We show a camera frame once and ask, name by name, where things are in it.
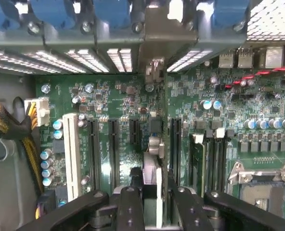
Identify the blue card retention latch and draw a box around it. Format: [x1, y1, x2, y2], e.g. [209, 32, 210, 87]
[92, 0, 131, 27]
[30, 0, 73, 30]
[213, 0, 251, 32]

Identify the braided yellow black wire bundle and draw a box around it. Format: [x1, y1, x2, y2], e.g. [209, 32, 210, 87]
[0, 103, 45, 194]

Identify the black power connector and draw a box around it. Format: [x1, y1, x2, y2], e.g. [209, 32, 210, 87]
[36, 189, 57, 220]

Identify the red black twisted wire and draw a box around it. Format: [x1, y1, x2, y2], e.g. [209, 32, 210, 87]
[224, 65, 285, 90]

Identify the green motherboard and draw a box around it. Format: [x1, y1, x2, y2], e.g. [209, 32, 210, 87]
[35, 45, 285, 217]

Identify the short black expansion slot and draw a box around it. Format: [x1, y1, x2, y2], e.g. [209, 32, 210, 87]
[129, 118, 143, 145]

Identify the long black expansion slot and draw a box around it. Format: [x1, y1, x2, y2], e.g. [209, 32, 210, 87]
[169, 117, 183, 191]
[87, 117, 101, 193]
[107, 118, 121, 189]

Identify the black RAM slot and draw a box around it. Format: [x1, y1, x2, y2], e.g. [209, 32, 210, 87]
[215, 128, 228, 193]
[206, 129, 216, 193]

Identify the white expansion slot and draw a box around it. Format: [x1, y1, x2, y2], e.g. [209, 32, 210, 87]
[62, 113, 82, 203]

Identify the open grey PC case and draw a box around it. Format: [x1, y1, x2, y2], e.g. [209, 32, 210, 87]
[0, 0, 285, 231]

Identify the CPU socket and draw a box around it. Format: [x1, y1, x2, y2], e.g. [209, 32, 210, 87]
[228, 160, 285, 223]

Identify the silver rear port block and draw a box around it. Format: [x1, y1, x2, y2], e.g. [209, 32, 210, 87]
[218, 48, 236, 68]
[264, 46, 285, 70]
[237, 47, 256, 68]

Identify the white power connector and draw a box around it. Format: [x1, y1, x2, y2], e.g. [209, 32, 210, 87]
[24, 97, 51, 128]

